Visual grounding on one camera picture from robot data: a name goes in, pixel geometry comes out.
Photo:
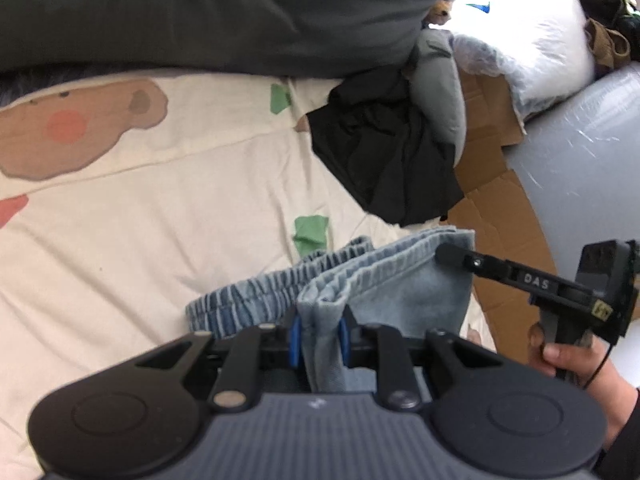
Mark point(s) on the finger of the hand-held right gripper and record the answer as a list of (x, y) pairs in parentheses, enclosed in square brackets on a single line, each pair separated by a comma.
[(500, 267)]

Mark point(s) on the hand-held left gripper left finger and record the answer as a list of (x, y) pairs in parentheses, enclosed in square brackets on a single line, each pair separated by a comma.
[(295, 340)]

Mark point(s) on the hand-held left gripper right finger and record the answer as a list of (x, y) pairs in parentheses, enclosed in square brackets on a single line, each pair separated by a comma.
[(343, 337)]

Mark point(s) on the light blue denim pants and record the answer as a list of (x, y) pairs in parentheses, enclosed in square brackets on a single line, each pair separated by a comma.
[(400, 290)]

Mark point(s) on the person's right forearm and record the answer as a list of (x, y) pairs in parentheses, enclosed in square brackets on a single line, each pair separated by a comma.
[(627, 450)]

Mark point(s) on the person's right hand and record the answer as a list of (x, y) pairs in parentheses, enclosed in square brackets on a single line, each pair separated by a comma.
[(610, 390)]

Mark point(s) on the brown cardboard sheet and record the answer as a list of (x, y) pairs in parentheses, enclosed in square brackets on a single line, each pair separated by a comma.
[(505, 220)]

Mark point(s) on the grey plastic-wrapped roll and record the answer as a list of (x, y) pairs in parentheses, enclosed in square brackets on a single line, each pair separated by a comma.
[(575, 160)]

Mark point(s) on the black garment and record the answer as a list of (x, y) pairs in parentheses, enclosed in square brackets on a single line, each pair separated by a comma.
[(385, 160)]

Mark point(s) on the cream bear print bed sheet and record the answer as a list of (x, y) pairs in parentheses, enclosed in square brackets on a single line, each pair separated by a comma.
[(150, 240)]

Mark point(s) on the grey plush pillow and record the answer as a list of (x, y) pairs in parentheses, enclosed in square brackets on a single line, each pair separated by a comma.
[(442, 95)]

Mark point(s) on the crumpled clear plastic wrap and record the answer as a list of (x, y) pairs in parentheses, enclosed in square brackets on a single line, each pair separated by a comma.
[(487, 60)]

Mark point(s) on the tan cloth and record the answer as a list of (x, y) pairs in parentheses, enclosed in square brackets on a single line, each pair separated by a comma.
[(607, 42)]

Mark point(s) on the brown teddy bear toy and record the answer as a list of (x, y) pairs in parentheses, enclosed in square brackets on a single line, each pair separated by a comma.
[(441, 11)]

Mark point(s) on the dark grey duvet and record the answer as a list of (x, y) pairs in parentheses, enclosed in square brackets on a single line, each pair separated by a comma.
[(225, 10)]

